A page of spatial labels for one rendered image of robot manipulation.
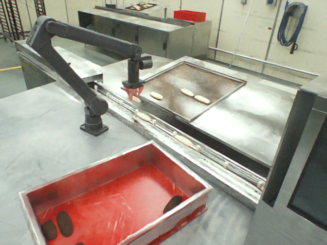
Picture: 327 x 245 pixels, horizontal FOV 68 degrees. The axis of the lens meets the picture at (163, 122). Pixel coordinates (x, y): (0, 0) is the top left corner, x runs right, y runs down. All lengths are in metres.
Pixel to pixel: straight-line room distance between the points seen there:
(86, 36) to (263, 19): 4.11
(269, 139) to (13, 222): 0.97
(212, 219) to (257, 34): 4.36
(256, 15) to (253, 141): 4.01
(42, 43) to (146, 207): 0.67
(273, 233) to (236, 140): 0.48
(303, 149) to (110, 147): 0.78
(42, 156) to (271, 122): 1.00
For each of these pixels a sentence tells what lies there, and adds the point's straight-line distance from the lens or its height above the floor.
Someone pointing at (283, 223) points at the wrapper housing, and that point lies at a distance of 0.67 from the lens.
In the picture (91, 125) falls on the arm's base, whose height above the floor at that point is 0.87.
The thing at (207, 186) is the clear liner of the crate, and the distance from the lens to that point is 0.78.
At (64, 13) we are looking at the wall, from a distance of 8.67.
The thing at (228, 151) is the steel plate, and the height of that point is 0.82.
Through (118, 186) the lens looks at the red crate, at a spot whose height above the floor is 0.82.
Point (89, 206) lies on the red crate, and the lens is 0.86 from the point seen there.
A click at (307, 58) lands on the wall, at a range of 4.66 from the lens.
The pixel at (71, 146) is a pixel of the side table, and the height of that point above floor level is 0.82.
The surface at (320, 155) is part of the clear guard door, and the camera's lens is 0.55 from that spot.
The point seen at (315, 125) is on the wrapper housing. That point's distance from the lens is 0.52.
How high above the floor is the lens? 1.46
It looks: 30 degrees down
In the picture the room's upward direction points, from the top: 3 degrees clockwise
